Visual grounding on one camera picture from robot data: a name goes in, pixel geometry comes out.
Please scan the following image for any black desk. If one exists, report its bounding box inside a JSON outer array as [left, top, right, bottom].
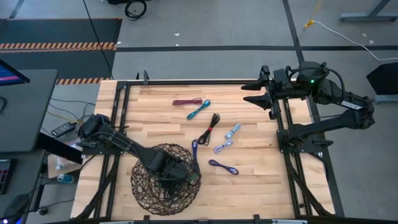
[[0, 68, 59, 153]]

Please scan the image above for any blue bottle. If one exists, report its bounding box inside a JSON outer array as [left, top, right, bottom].
[[57, 173, 76, 184]]

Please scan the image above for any maroon USB cable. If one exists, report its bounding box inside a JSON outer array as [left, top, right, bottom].
[[172, 97, 203, 106]]

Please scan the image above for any computer monitor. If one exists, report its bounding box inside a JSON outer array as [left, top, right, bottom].
[[0, 58, 31, 87]]

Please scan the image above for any black table frame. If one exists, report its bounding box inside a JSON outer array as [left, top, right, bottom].
[[70, 70, 346, 224]]

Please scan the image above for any dark purple braided USB cable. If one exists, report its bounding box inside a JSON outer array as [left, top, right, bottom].
[[208, 159, 240, 176]]

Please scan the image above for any clear plastic bag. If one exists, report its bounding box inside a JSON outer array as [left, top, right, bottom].
[[46, 154, 84, 180]]

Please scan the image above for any yellow hanging cord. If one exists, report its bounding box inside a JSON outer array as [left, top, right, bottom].
[[303, 0, 324, 30]]

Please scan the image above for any grey table leg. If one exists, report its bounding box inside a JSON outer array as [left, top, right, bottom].
[[339, 0, 398, 22]]

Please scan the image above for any keyboard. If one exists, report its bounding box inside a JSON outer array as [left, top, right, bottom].
[[0, 158, 13, 195]]

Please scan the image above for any teal USB cable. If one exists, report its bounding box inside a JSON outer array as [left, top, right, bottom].
[[186, 99, 212, 121]]

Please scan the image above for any black floor stand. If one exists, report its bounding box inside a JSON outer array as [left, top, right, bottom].
[[366, 62, 398, 105]]

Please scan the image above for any light blue USB cable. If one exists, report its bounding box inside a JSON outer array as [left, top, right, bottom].
[[224, 123, 242, 140]]

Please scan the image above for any black power adapter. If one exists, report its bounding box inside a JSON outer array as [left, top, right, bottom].
[[50, 121, 76, 138]]

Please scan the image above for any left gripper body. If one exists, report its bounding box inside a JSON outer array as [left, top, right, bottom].
[[148, 151, 190, 187]]

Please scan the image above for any dark woven wire basket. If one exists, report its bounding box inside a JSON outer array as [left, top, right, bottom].
[[130, 142, 202, 217]]

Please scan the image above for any white floor cable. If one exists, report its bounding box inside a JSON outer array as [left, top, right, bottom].
[[312, 20, 398, 62]]

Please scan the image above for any thin black floor cable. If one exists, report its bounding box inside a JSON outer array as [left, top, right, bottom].
[[82, 0, 114, 80]]

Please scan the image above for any coiled black floor cable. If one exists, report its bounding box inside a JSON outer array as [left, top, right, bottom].
[[124, 0, 148, 21]]

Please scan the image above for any black hazard-striped floor mat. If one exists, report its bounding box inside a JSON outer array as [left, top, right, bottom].
[[0, 17, 123, 85]]

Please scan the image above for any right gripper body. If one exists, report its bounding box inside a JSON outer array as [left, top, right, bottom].
[[269, 68, 300, 102]]

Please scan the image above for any black cable with red tie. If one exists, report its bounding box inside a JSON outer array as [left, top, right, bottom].
[[197, 113, 221, 146]]

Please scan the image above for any lavender USB cable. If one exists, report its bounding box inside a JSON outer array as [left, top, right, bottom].
[[213, 139, 234, 154]]

